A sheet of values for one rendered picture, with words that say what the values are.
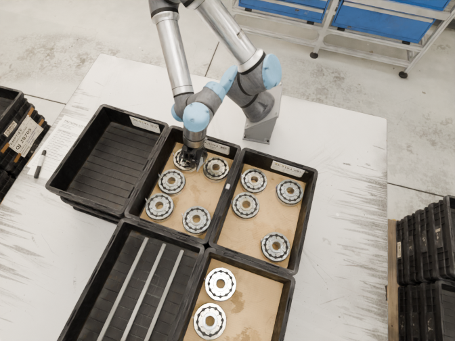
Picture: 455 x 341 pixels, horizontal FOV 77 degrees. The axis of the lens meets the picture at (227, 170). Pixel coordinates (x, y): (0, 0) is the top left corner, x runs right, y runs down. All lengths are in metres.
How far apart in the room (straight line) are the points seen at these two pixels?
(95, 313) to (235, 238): 0.51
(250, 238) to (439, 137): 2.15
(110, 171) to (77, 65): 1.83
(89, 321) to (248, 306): 0.51
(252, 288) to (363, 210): 0.63
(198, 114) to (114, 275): 0.61
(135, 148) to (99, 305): 0.59
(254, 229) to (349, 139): 0.73
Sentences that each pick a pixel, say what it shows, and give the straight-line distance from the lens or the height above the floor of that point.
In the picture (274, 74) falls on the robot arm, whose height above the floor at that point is 1.10.
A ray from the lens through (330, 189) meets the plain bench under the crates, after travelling 1.37.
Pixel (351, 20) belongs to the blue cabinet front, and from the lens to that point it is 2.79.
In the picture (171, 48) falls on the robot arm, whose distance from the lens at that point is 1.05.
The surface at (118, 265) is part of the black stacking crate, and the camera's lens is 1.09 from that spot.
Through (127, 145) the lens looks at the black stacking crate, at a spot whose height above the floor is 0.83.
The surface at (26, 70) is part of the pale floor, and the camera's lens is 3.08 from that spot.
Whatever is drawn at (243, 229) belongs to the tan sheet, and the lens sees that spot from 1.07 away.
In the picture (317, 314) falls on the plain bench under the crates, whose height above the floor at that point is 0.70.
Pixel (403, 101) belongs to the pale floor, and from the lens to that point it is 2.97.
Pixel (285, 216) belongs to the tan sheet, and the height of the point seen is 0.83.
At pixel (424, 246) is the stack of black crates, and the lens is 1.85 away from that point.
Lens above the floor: 1.86
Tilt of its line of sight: 63 degrees down
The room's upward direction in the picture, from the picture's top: 6 degrees clockwise
